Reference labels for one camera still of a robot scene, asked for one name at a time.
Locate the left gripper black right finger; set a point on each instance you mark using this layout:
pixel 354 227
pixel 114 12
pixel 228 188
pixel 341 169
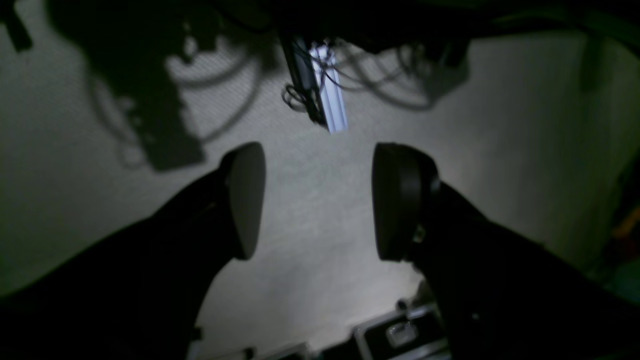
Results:
pixel 500 295

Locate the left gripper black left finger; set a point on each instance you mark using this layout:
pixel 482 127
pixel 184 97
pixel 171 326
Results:
pixel 136 294

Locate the black equipment case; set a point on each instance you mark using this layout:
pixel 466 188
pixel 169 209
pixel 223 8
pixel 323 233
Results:
pixel 409 332

